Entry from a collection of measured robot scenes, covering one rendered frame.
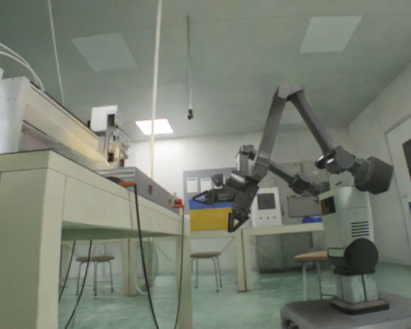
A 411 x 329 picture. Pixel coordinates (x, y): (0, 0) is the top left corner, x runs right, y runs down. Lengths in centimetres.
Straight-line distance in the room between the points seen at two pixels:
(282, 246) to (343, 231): 349
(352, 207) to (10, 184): 121
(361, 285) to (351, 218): 30
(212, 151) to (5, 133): 463
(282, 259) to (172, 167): 279
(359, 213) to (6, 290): 123
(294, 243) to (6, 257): 456
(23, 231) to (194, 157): 509
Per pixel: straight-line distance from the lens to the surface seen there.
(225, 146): 542
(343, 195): 128
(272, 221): 351
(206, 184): 521
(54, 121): 125
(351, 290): 134
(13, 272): 40
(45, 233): 38
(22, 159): 42
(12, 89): 115
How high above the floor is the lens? 62
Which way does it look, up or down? 14 degrees up
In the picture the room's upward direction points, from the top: 4 degrees counter-clockwise
